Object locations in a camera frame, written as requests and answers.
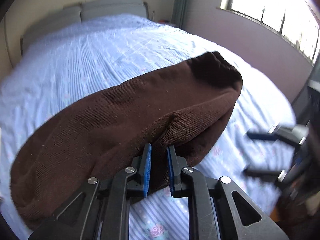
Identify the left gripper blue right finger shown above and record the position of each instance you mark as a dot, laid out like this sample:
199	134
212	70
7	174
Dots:
218	208

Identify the grey-green curtain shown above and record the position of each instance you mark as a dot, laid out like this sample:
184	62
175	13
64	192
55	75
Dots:
179	12

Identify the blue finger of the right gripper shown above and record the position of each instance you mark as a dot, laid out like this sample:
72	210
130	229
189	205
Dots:
261	136
262	174

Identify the dark brown knit pants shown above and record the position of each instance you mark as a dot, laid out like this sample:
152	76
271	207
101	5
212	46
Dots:
187	105

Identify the window with frame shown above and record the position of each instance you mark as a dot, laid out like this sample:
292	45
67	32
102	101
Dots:
296	21

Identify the grey padded headboard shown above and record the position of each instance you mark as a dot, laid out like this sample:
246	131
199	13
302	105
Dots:
79	13

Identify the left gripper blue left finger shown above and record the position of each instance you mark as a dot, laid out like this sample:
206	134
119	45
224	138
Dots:
99	209

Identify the blue floral bed sheet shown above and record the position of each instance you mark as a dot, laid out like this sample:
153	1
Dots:
67	65

